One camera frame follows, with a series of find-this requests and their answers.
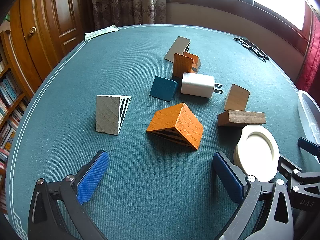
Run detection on white striped wooden wedge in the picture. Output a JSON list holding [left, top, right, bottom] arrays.
[[95, 95, 132, 136]]

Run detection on wooden door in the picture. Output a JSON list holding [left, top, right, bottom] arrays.
[[10, 0, 93, 98]]

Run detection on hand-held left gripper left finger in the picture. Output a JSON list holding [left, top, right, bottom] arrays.
[[28, 150, 110, 240]]

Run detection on small orange striped wedge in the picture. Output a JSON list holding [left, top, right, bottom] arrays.
[[183, 51, 201, 73]]

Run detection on wooden bookshelf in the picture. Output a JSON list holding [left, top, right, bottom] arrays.
[[0, 12, 34, 220]]

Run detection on light wooden wedge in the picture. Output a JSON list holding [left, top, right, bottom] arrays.
[[224, 84, 251, 111]]

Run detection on large orange striped wedge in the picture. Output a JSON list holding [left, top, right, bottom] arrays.
[[146, 102, 204, 151]]

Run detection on black wristwatch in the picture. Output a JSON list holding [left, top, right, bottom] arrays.
[[233, 37, 267, 63]]

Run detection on cream tape roll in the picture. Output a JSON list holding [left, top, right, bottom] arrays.
[[233, 124, 280, 183]]

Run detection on blue wooden wedge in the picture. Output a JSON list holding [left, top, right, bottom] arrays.
[[149, 76, 179, 102]]

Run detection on beige patterned curtain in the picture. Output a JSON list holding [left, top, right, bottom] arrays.
[[91, 0, 167, 30]]

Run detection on white plug charger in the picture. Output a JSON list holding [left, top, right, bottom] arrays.
[[181, 72, 223, 99]]

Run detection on dark wooden wedge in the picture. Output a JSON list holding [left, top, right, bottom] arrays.
[[217, 110, 266, 127]]

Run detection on black smartphone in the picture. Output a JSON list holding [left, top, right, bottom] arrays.
[[244, 39, 270, 61]]

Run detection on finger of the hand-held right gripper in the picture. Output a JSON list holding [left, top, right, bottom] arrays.
[[297, 137, 320, 164], [277, 155, 320, 193]]

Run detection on white paper packet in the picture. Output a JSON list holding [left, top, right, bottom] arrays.
[[84, 24, 119, 42]]

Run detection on grey wooden wedge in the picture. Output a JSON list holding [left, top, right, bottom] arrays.
[[164, 36, 191, 63]]

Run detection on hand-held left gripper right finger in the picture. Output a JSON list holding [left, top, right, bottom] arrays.
[[212, 151, 294, 240]]

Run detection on clear plastic bowl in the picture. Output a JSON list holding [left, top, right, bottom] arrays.
[[297, 90, 320, 145]]

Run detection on red curtain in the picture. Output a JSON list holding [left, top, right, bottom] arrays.
[[296, 12, 320, 93]]

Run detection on small orange wooden block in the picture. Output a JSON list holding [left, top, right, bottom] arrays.
[[172, 53, 195, 79]]

